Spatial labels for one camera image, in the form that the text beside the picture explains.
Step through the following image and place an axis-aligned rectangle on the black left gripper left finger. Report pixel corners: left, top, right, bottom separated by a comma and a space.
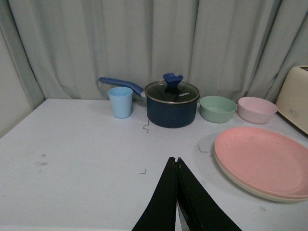
133, 157, 178, 231

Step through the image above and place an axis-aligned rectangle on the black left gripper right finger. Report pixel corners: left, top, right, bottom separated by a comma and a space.
176, 158, 240, 231

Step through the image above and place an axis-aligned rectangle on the pink plate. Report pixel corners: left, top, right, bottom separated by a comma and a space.
214, 127, 308, 202

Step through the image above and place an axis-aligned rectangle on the cream plate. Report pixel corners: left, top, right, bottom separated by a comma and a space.
215, 148, 308, 203

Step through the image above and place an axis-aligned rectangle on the dark blue saucepan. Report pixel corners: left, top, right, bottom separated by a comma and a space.
99, 77, 199, 128

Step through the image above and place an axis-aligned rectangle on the green bowl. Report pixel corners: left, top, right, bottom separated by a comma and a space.
200, 96, 237, 123

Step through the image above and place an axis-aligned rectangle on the pink bowl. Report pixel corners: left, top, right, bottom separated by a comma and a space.
238, 97, 278, 124

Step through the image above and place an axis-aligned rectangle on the light blue cup by pot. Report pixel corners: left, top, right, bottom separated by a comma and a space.
108, 87, 133, 118

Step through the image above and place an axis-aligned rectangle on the glass pot lid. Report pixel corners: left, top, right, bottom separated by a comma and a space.
144, 73, 200, 104

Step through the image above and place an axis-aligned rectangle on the cream toaster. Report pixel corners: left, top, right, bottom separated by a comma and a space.
276, 66, 308, 133

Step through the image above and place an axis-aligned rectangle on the grey curtain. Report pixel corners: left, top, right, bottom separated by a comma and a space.
0, 0, 308, 135

